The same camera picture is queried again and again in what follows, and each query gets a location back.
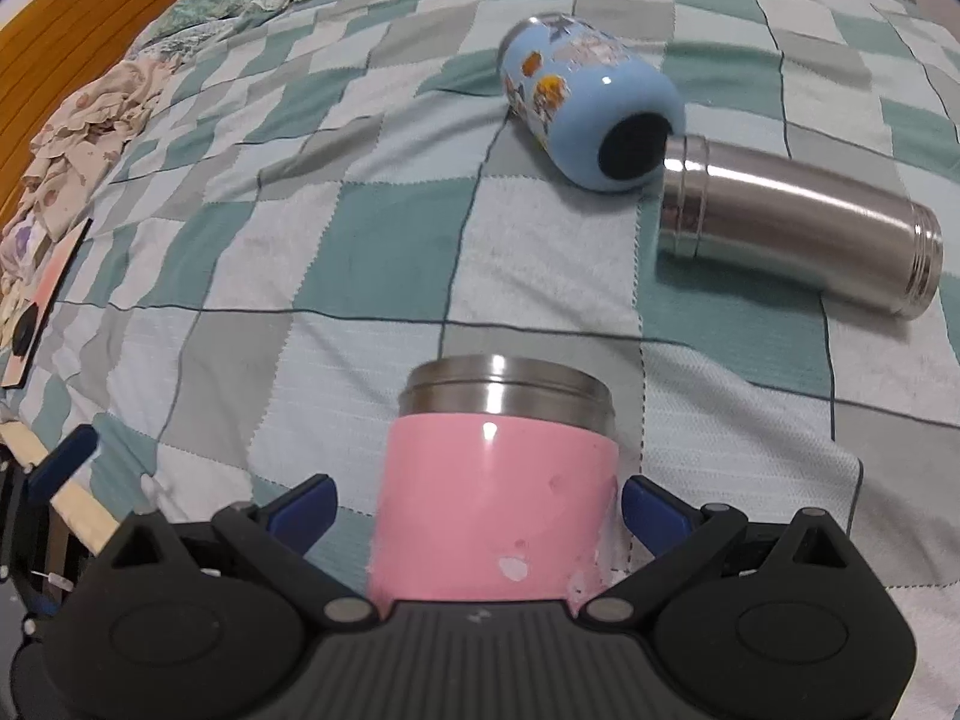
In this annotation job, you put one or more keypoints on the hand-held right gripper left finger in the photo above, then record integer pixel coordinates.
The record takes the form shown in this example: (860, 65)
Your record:
(306, 511)

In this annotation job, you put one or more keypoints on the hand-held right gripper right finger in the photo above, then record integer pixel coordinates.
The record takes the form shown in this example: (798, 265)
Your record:
(654, 511)

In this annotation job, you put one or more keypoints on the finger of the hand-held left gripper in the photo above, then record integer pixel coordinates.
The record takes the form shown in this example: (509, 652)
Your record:
(61, 459)

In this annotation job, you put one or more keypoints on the pink steel cup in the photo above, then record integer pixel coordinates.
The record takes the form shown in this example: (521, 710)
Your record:
(491, 510)

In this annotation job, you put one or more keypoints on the plain stainless steel cup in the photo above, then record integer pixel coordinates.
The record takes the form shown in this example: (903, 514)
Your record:
(795, 229)

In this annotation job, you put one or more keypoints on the blue cartoon print cup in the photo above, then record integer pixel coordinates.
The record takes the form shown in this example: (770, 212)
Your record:
(581, 101)

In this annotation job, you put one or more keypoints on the light wooden slat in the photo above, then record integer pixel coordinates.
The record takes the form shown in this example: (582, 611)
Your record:
(67, 491)

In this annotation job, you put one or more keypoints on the pink board with black disc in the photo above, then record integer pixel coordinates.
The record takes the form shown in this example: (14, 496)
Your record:
(46, 292)

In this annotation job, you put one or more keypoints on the green grey checkered blanket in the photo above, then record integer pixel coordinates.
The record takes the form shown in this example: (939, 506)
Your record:
(525, 262)

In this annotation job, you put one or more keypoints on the beige floral cloth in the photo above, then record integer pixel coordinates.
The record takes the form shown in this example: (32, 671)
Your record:
(82, 127)

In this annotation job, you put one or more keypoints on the orange wooden headboard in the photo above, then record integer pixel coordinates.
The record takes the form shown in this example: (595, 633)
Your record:
(82, 22)

